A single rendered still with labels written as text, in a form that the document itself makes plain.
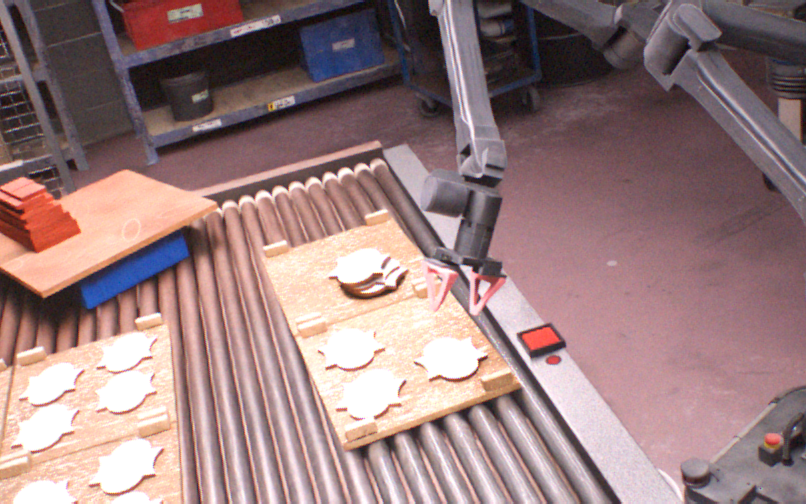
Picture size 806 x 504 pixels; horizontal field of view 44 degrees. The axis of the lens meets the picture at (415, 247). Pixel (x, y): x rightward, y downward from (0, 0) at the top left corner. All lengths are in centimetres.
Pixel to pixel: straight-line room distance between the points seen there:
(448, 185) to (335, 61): 487
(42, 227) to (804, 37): 186
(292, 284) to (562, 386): 77
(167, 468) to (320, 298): 58
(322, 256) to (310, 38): 398
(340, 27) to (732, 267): 328
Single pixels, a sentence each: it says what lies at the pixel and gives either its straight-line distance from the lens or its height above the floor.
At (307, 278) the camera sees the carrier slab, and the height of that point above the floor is 94.
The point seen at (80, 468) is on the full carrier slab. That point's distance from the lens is 203.
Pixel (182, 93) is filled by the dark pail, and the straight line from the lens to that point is 627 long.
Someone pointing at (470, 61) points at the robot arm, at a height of 152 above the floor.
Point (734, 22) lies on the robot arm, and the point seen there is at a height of 157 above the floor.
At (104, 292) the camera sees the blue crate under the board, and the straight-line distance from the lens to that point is 260.
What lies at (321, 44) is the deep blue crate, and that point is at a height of 37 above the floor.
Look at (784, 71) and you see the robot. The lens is 200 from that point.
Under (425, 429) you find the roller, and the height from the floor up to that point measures 92.
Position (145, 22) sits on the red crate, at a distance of 611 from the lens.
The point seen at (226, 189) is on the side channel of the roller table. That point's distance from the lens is 297.
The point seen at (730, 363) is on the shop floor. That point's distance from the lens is 348.
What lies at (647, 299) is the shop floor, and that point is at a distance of 383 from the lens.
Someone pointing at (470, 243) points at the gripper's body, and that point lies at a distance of 161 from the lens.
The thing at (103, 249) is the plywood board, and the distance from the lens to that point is 260.
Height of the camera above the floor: 205
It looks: 28 degrees down
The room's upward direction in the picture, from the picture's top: 12 degrees counter-clockwise
